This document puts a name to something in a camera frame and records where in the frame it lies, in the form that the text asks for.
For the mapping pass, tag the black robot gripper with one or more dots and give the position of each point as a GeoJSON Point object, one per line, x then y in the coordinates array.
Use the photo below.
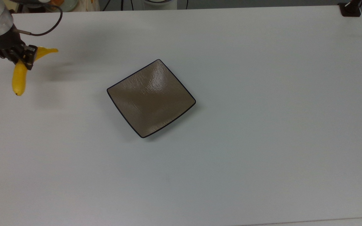
{"type": "Point", "coordinates": [3, 42]}

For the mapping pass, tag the bowl with orange food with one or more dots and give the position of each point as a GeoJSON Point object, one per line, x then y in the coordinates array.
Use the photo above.
{"type": "Point", "coordinates": [65, 4]}

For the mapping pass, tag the black table clamp mount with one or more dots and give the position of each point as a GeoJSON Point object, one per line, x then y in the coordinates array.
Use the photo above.
{"type": "Point", "coordinates": [350, 8]}

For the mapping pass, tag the square brown ceramic plate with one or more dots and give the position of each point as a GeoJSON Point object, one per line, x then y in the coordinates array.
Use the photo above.
{"type": "Point", "coordinates": [151, 99]}

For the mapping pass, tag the cream cloth bag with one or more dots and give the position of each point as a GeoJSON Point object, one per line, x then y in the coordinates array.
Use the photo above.
{"type": "Point", "coordinates": [88, 5]}

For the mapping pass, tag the yellow banana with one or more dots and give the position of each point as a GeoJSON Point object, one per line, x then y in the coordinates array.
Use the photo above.
{"type": "Point", "coordinates": [19, 80]}

